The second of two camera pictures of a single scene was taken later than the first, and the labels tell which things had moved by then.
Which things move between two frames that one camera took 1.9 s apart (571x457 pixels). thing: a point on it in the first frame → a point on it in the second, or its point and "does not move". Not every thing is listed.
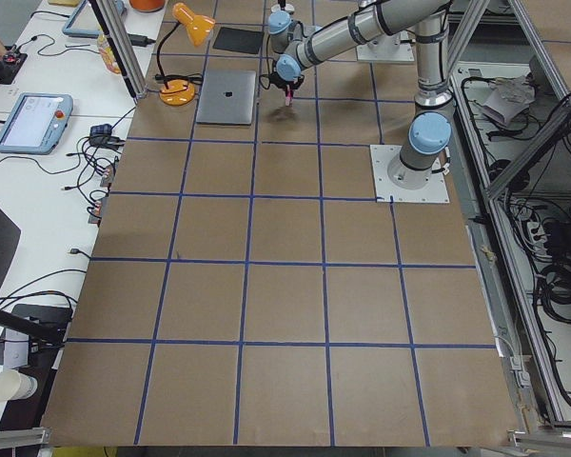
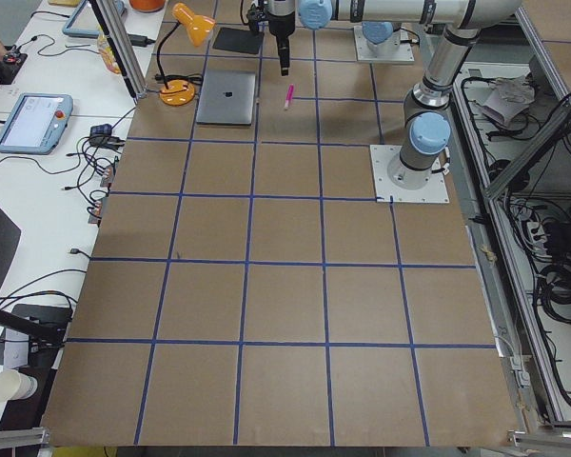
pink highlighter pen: [288, 98] does not move
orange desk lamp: [178, 91] does not move
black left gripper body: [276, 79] → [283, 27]
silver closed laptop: [227, 97] does not move
